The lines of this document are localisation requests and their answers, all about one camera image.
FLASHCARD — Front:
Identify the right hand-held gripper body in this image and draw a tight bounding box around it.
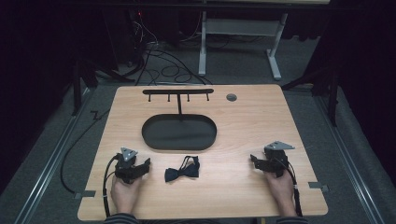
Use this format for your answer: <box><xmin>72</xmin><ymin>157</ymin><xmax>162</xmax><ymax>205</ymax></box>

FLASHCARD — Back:
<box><xmin>262</xmin><ymin>140</ymin><xmax>296</xmax><ymax>179</ymax></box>

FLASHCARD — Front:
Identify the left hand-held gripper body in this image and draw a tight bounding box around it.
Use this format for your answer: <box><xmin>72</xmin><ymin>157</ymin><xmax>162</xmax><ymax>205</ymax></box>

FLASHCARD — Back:
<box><xmin>114</xmin><ymin>147</ymin><xmax>142</xmax><ymax>185</ymax></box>

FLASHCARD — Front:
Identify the black bow tie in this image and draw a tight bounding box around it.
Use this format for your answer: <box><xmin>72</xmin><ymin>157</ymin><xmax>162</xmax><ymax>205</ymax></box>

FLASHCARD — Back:
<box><xmin>163</xmin><ymin>155</ymin><xmax>201</xmax><ymax>183</ymax></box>

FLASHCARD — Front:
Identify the black rack with oval tray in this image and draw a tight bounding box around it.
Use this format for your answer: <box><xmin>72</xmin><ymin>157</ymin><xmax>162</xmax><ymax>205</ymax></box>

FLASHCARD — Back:
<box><xmin>141</xmin><ymin>88</ymin><xmax>218</xmax><ymax>151</ymax></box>

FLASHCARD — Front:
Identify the person's left hand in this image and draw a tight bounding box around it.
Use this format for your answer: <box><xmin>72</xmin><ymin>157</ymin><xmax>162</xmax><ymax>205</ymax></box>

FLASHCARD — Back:
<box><xmin>110</xmin><ymin>175</ymin><xmax>145</xmax><ymax>210</ymax></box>

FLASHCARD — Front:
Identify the person's right hand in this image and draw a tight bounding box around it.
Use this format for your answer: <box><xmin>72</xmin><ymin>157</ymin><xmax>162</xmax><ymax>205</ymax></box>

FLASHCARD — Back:
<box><xmin>264</xmin><ymin>169</ymin><xmax>297</xmax><ymax>210</ymax></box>

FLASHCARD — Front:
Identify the black metal stand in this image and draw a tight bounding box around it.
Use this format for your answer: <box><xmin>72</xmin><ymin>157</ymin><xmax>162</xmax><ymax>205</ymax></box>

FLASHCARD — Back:
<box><xmin>281</xmin><ymin>66</ymin><xmax>341</xmax><ymax>128</ymax></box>
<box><xmin>70</xmin><ymin>58</ymin><xmax>135</xmax><ymax>117</ymax></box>

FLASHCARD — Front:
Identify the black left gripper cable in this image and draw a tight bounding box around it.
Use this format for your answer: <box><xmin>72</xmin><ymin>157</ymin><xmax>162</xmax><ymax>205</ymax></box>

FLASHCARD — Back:
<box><xmin>102</xmin><ymin>153</ymin><xmax>121</xmax><ymax>218</ymax></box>

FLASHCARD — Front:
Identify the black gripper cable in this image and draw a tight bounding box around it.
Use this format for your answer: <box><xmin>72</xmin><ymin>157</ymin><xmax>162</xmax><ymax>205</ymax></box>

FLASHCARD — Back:
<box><xmin>102</xmin><ymin>153</ymin><xmax>121</xmax><ymax>218</ymax></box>
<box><xmin>279</xmin><ymin>158</ymin><xmax>304</xmax><ymax>217</ymax></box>

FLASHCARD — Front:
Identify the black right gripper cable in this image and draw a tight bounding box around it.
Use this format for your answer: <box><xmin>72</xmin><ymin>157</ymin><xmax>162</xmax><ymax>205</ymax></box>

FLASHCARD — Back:
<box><xmin>279</xmin><ymin>158</ymin><xmax>304</xmax><ymax>217</ymax></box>

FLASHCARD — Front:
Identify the grey metal table bracket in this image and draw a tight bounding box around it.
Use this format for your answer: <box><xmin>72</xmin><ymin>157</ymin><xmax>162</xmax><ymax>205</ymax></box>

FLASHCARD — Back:
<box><xmin>307</xmin><ymin>181</ymin><xmax>330</xmax><ymax>193</ymax></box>
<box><xmin>73</xmin><ymin>189</ymin><xmax>97</xmax><ymax>201</ymax></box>

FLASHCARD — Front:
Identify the long black floor cable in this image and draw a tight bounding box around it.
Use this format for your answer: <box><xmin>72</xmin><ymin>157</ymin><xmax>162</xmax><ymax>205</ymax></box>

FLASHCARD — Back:
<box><xmin>60</xmin><ymin>107</ymin><xmax>110</xmax><ymax>194</ymax></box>

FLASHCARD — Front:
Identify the grey metal floor rail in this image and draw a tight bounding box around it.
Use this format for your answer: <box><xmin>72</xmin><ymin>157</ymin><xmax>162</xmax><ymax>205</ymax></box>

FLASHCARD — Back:
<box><xmin>313</xmin><ymin>95</ymin><xmax>387</xmax><ymax>224</ymax></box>
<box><xmin>13</xmin><ymin>87</ymin><xmax>92</xmax><ymax>224</ymax></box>

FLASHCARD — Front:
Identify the tangle of black floor cables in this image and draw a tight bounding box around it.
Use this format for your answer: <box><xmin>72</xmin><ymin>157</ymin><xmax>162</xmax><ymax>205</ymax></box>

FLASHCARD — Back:
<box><xmin>133</xmin><ymin>12</ymin><xmax>214</xmax><ymax>87</ymax></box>

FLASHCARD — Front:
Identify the white metal desk frame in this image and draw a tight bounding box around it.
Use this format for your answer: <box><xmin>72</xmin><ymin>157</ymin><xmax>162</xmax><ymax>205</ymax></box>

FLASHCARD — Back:
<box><xmin>197</xmin><ymin>10</ymin><xmax>290</xmax><ymax>81</ymax></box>

